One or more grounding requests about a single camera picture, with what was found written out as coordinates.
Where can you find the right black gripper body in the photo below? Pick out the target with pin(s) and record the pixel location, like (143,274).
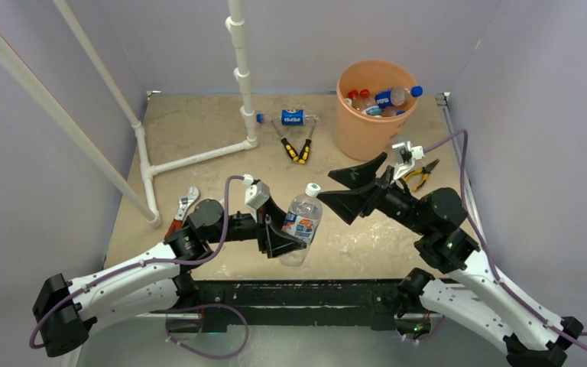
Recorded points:
(394,202)

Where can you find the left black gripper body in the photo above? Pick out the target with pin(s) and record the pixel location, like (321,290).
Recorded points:
(242,227)

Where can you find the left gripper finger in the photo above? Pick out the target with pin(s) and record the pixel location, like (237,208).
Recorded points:
(274,212)
(275,243)

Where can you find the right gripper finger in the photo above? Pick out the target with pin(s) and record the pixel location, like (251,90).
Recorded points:
(359,175)
(348,205)

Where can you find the small blue label bottle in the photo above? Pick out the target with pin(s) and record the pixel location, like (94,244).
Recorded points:
(302,221)

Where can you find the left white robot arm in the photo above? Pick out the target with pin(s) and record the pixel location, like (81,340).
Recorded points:
(68,312)

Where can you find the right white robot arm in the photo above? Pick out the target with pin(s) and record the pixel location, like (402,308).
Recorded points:
(485,301)

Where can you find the orange plastic bin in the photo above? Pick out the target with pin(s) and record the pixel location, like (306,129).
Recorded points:
(360,136)

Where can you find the right yellow black screwdriver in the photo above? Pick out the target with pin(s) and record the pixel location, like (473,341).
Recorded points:
(306,149)

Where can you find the yellow black screwdriver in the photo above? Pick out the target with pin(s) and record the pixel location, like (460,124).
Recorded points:
(290,151)
(306,149)

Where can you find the left yellow black screwdriver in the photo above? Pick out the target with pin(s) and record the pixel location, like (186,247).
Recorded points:
(290,151)

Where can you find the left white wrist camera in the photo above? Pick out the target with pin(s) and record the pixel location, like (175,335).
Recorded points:
(257,194)

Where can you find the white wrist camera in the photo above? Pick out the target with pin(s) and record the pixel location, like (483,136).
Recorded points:
(257,194)
(406,155)

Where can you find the yellow handled pliers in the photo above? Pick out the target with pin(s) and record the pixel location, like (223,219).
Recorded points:
(422,173)

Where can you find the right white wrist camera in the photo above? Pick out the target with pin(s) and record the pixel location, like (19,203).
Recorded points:
(406,155)

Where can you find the red handled adjustable wrench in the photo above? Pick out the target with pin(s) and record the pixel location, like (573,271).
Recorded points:
(184,203)

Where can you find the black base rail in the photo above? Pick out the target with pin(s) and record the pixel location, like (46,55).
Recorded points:
(375,303)

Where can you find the aluminium frame rail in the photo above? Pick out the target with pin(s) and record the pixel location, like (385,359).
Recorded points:
(456,146)

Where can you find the white PVC pipe frame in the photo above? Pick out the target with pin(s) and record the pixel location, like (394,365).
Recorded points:
(147,206)

